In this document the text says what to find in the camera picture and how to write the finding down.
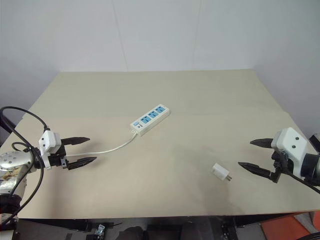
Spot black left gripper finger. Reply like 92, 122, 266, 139
60, 136, 91, 147
66, 156, 98, 172

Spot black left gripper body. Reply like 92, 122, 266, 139
48, 144, 69, 171

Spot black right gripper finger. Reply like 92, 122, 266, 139
249, 137, 275, 150
237, 161, 273, 180

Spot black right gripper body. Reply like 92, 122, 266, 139
270, 149, 294, 185

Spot white plug adapter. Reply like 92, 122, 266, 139
211, 162, 234, 183

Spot white power strip blue sockets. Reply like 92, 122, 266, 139
129, 104, 172, 138

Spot dark rounded shape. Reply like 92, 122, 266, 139
118, 225, 146, 240

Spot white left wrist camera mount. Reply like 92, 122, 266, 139
38, 129, 62, 171

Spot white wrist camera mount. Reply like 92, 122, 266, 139
38, 129, 62, 171
270, 127, 310, 181

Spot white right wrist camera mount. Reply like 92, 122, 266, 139
270, 127, 310, 181

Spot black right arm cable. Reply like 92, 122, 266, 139
290, 174, 320, 195

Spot white power strip cord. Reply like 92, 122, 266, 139
65, 132, 138, 158

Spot black table frame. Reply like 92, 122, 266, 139
14, 211, 315, 240

